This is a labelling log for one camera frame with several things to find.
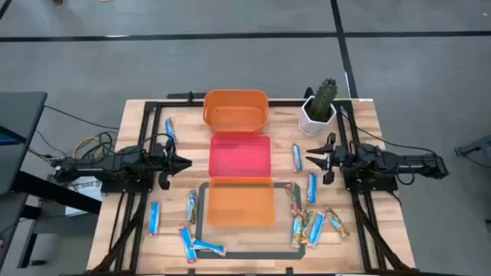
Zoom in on green cactus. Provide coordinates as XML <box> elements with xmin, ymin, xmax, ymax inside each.
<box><xmin>308</xmin><ymin>77</ymin><xmax>339</xmax><ymax>123</ymax></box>

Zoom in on yellow cable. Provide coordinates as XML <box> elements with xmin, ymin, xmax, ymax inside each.
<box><xmin>71</xmin><ymin>135</ymin><xmax>101</xmax><ymax>159</ymax></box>

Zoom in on dark grey desk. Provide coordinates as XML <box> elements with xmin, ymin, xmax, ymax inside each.
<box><xmin>0</xmin><ymin>90</ymin><xmax>49</xmax><ymax>271</ymax></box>

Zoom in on orange translucent plastic tray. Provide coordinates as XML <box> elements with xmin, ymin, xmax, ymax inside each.
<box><xmin>206</xmin><ymin>176</ymin><xmax>276</xmax><ymax>228</ymax></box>

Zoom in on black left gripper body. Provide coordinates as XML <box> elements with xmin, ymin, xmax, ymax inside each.
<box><xmin>155</xmin><ymin>140</ymin><xmax>177</xmax><ymax>191</ymax></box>

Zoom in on clear mat with black border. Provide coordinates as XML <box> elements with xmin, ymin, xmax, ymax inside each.
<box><xmin>194</xmin><ymin>181</ymin><xmax>307</xmax><ymax>261</ymax></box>

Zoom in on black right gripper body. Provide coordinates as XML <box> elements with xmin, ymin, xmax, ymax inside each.
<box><xmin>323</xmin><ymin>133</ymin><xmax>349</xmax><ymax>186</ymax></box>

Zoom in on grey chair base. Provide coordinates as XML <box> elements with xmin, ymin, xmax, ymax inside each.
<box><xmin>454</xmin><ymin>133</ymin><xmax>491</xmax><ymax>158</ymax></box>

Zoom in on black desk crossbar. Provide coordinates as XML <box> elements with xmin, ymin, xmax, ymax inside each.
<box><xmin>11</xmin><ymin>170</ymin><xmax>103</xmax><ymax>215</ymax></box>

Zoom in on blue screen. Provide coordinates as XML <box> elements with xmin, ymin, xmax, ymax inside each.
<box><xmin>0</xmin><ymin>125</ymin><xmax>21</xmax><ymax>146</ymax></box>

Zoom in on orange plastic basket with handles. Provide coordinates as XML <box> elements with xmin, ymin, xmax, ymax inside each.
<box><xmin>202</xmin><ymin>89</ymin><xmax>270</xmax><ymax>136</ymax></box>

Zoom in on pink translucent plastic tray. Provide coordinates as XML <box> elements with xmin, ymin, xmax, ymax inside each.
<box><xmin>208</xmin><ymin>134</ymin><xmax>272</xmax><ymax>179</ymax></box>

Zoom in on blue granola bar red ends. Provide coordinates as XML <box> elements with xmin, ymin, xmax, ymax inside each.
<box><xmin>177</xmin><ymin>225</ymin><xmax>198</xmax><ymax>265</ymax></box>
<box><xmin>292</xmin><ymin>143</ymin><xmax>304</xmax><ymax>173</ymax></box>
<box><xmin>147</xmin><ymin>201</ymin><xmax>161</xmax><ymax>238</ymax></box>

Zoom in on black aluminium table frame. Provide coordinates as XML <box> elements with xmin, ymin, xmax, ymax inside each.
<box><xmin>88</xmin><ymin>98</ymin><xmax>419</xmax><ymax>275</ymax></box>

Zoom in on green orange granola bar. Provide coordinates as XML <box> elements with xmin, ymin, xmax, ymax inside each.
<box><xmin>299</xmin><ymin>209</ymin><xmax>315</xmax><ymax>245</ymax></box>

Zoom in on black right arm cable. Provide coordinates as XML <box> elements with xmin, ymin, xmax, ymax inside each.
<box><xmin>337</xmin><ymin>109</ymin><xmax>440</xmax><ymax>156</ymax></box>

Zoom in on white hexagonal plant pot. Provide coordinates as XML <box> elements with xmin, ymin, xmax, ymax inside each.
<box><xmin>298</xmin><ymin>95</ymin><xmax>338</xmax><ymax>138</ymax></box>

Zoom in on thin black floor cable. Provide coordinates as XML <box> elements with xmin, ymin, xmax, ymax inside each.
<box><xmin>44</xmin><ymin>104</ymin><xmax>120</xmax><ymax>130</ymax></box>

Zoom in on white printed box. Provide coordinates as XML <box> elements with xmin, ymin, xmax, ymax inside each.
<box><xmin>64</xmin><ymin>175</ymin><xmax>104</xmax><ymax>216</ymax></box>

